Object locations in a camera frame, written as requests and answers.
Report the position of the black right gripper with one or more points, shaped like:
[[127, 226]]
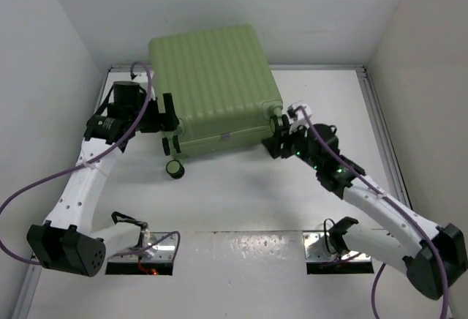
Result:
[[273, 143]]

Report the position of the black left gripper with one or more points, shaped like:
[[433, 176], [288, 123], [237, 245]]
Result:
[[167, 121]]

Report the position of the green hard-shell suitcase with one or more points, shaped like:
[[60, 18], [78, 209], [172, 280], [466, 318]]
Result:
[[224, 92]]

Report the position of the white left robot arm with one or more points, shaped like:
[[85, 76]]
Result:
[[65, 241]]

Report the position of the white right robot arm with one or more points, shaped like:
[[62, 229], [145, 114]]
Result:
[[431, 257]]

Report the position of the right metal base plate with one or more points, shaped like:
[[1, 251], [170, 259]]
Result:
[[316, 252]]

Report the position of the metal base plate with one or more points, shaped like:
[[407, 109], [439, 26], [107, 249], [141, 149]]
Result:
[[161, 247], [316, 252]]

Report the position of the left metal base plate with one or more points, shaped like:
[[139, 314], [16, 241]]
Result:
[[161, 247]]

